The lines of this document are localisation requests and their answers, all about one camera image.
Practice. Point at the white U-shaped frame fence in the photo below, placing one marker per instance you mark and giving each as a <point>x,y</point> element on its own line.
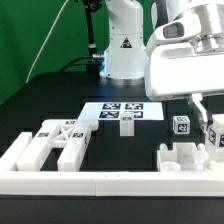
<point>49,181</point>

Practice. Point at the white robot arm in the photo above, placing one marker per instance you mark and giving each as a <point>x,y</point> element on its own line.
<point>125,58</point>

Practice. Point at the white marker base plate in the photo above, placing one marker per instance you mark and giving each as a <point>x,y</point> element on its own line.
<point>114,110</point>

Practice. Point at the black camera pole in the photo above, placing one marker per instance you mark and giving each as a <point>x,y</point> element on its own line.
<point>91,6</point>

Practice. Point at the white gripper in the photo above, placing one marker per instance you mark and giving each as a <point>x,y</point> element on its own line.
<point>174,70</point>

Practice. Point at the white tagged cube left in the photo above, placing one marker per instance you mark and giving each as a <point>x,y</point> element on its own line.
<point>181,125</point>

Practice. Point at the white chair back piece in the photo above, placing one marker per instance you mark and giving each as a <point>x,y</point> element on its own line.
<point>71,136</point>

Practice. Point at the white chair seat piece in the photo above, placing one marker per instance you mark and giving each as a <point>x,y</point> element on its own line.
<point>181,157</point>

